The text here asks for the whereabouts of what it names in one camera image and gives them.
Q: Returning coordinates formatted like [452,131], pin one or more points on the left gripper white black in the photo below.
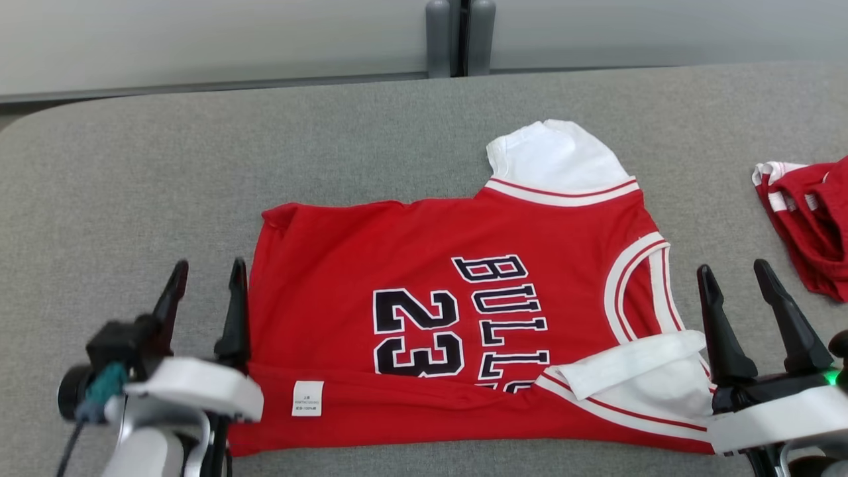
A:
[199,391]

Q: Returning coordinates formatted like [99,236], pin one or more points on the red Bulls 23 jersey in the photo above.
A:
[331,265]

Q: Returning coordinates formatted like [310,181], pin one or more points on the left white grey robot arm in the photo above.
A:
[146,450]

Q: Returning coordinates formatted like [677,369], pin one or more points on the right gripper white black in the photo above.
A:
[782,417]

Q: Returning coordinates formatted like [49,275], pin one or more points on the grey vertical post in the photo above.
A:
[438,36]
[481,33]

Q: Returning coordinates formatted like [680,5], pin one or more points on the red shorts white side stripe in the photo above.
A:
[815,225]

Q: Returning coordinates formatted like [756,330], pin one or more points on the left black wrist camera box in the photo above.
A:
[116,341]

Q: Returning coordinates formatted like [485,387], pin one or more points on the right white grey robot arm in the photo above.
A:
[815,464]

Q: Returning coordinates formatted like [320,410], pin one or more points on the grey fabric sofa seat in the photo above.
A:
[132,165]

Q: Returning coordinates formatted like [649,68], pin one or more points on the dark grey wall rail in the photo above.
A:
[596,67]
[199,87]

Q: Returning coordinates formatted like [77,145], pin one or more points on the right black wrist camera box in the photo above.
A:
[840,351]

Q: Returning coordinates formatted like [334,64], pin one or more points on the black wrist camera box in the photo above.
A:
[840,351]
[116,341]

